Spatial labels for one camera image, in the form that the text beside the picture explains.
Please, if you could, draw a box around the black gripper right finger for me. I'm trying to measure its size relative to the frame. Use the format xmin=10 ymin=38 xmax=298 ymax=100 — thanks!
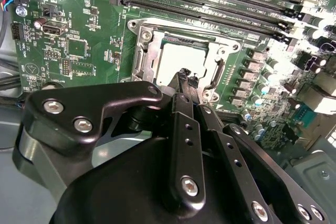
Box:
xmin=188 ymin=72 xmax=330 ymax=224

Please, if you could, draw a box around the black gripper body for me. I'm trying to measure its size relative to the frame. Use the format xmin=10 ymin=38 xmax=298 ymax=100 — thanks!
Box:
xmin=56 ymin=135 xmax=255 ymax=224

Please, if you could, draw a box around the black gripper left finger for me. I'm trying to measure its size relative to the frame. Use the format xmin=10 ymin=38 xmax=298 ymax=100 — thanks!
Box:
xmin=12 ymin=68 xmax=207 ymax=214

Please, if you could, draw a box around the metal locking lever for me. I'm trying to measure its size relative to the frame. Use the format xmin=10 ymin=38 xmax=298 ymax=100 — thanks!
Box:
xmin=213 ymin=58 xmax=226 ymax=90
xmin=133 ymin=48 xmax=144 ymax=80

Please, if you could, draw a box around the metal socket cover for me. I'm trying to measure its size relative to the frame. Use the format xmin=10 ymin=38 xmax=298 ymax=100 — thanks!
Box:
xmin=143 ymin=28 xmax=224 ymax=96

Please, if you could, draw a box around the silver CPU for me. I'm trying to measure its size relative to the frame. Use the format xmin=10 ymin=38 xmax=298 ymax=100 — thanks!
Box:
xmin=154 ymin=42 xmax=221 ymax=88

